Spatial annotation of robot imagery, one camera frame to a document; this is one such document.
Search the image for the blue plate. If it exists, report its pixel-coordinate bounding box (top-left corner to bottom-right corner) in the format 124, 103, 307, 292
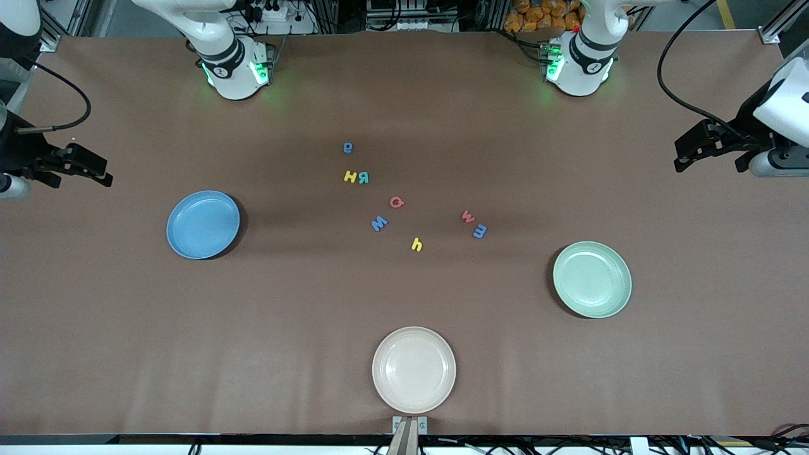
166, 190, 241, 260

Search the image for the green plate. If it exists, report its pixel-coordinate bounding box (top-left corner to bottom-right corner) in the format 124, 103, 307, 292
552, 241, 633, 319

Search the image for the cream plate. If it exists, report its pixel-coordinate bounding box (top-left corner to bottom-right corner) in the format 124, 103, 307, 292
372, 326, 457, 415

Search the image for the orange fruit pile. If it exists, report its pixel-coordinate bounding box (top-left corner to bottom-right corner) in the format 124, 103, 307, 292
504, 0, 585, 33

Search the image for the white power strip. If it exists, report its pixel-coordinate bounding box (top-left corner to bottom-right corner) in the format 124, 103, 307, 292
250, 0, 298, 23

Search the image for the metal equipment rack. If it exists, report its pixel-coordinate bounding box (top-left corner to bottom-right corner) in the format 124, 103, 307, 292
365, 0, 461, 32

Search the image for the brown table mat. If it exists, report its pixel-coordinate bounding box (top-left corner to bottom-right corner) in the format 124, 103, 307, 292
0, 30, 809, 437

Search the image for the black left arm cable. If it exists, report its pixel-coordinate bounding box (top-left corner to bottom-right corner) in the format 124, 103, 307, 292
657, 0, 740, 137

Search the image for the aluminium frame post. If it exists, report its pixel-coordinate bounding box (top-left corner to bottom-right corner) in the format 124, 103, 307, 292
758, 0, 809, 45
38, 0, 95, 52

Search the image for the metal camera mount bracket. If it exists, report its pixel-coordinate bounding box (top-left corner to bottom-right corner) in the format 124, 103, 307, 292
392, 416, 429, 455

